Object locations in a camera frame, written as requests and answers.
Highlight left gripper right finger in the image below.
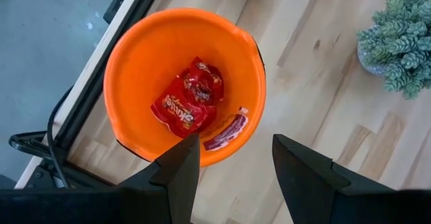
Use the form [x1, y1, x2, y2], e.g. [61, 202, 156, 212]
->
[271, 133, 431, 224]

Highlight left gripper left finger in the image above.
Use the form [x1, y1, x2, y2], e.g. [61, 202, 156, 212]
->
[0, 133, 202, 224]

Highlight red Skittles candy packet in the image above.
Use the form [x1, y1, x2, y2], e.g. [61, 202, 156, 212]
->
[197, 104, 218, 133]
[150, 75, 209, 139]
[181, 56, 226, 106]

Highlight maroon candy wrapper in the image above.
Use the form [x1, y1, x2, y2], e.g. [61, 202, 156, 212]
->
[203, 106, 250, 152]

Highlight orange pumpkin face bucket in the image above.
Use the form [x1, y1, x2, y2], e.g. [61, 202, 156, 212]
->
[102, 7, 267, 168]

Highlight artificial succulent in grey pot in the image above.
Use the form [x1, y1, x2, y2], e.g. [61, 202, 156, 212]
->
[356, 0, 431, 100]

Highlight black aluminium frame rail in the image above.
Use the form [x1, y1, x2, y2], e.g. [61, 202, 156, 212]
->
[8, 129, 115, 190]

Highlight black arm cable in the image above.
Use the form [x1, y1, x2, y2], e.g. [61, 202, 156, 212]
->
[46, 85, 73, 188]

